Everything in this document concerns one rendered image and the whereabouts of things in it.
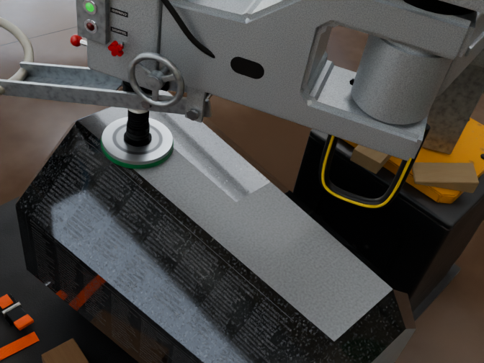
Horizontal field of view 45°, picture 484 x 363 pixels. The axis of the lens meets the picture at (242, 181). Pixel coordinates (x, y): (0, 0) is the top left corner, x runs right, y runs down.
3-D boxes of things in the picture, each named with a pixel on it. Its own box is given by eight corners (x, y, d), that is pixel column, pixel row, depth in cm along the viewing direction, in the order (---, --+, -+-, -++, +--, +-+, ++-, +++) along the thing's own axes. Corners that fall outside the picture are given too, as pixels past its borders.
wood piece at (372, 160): (375, 133, 211) (379, 122, 208) (400, 146, 208) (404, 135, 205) (349, 160, 198) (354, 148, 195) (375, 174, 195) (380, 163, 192)
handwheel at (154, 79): (195, 97, 153) (201, 47, 143) (178, 118, 146) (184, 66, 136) (142, 79, 155) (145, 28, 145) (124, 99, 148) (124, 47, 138)
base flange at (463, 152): (400, 86, 244) (404, 76, 240) (508, 149, 223) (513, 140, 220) (329, 132, 215) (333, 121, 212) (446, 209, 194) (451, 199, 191)
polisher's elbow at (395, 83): (371, 70, 152) (395, -1, 138) (439, 104, 145) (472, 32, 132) (335, 100, 140) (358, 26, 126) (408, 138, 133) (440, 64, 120)
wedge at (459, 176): (467, 173, 203) (473, 162, 199) (473, 193, 196) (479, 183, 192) (410, 163, 202) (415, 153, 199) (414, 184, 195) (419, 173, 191)
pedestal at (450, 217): (348, 191, 303) (394, 70, 252) (459, 271, 275) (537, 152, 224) (263, 256, 264) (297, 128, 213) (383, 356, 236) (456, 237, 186)
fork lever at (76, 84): (231, 88, 168) (229, 72, 165) (205, 124, 154) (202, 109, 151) (33, 70, 191) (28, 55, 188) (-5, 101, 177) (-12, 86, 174)
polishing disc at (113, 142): (154, 112, 191) (154, 109, 191) (184, 153, 180) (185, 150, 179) (91, 128, 182) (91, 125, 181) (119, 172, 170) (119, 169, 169)
